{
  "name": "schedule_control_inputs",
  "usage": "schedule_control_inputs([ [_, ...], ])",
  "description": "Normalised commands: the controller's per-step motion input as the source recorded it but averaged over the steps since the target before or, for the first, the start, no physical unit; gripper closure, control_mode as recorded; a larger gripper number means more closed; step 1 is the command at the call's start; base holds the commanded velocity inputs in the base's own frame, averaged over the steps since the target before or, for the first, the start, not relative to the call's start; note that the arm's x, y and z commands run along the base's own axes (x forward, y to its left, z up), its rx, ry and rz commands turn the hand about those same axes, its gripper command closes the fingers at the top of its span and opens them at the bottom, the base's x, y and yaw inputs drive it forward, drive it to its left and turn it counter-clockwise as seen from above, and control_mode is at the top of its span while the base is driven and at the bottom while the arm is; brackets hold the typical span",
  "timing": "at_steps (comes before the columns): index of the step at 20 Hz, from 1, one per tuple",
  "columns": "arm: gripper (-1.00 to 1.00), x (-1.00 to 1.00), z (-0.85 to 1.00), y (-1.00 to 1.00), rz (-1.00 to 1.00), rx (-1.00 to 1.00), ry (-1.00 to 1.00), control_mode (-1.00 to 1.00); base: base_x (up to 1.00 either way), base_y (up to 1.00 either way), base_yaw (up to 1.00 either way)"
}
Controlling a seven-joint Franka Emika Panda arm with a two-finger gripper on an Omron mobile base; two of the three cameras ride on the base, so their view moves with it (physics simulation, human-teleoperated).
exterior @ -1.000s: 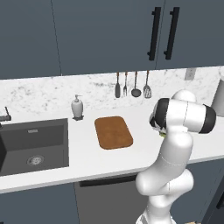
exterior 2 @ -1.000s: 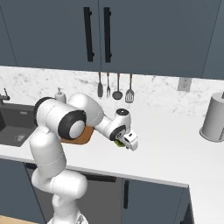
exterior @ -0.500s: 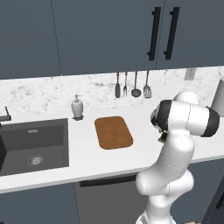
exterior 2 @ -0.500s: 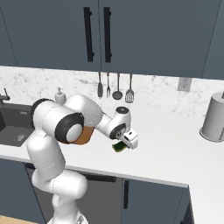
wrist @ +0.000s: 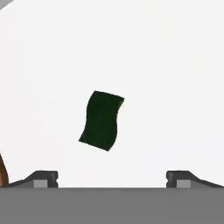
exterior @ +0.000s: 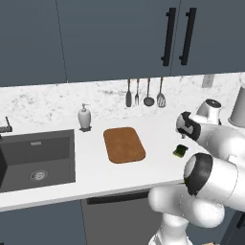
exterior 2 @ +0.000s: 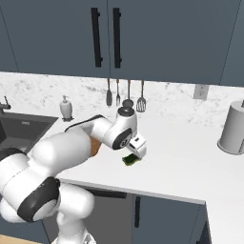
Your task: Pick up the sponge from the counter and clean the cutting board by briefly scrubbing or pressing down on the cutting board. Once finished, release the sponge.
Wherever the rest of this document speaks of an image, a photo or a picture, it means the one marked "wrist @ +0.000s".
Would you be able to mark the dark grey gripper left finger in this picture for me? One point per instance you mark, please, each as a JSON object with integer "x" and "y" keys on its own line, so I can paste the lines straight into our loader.
{"x": 43, "y": 178}

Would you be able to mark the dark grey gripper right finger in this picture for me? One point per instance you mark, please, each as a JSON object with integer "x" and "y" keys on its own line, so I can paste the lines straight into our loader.
{"x": 180, "y": 178}

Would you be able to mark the brown wooden cutting board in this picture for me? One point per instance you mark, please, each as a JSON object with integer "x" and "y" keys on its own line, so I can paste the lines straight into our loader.
{"x": 3, "y": 173}

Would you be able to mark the dark green sponge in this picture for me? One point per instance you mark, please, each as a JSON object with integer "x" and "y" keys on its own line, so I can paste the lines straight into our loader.
{"x": 102, "y": 120}

